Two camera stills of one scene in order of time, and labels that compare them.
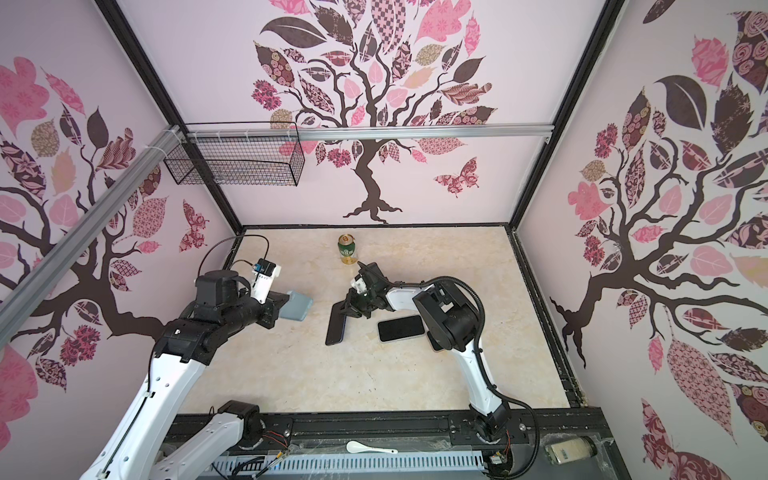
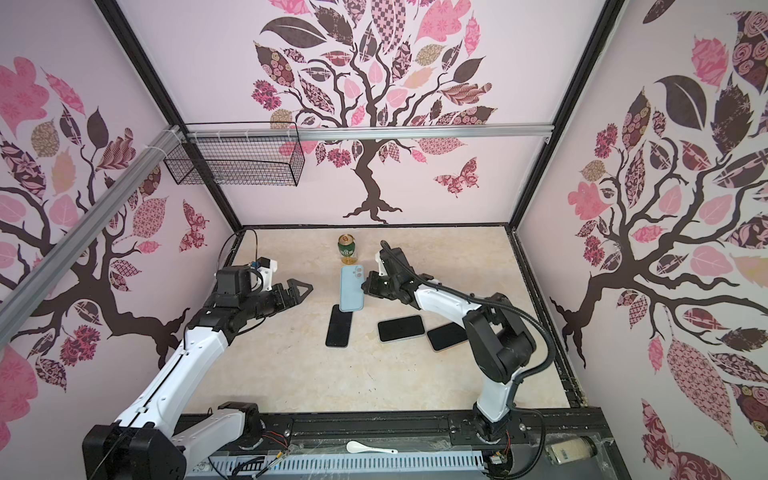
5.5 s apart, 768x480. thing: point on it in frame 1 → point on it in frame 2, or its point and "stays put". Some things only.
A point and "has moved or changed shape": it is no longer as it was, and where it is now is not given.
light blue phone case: x=296 y=307 has moved or changed shape
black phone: x=335 y=331 stays put
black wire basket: x=248 y=161 stays put
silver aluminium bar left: x=30 y=292 stays put
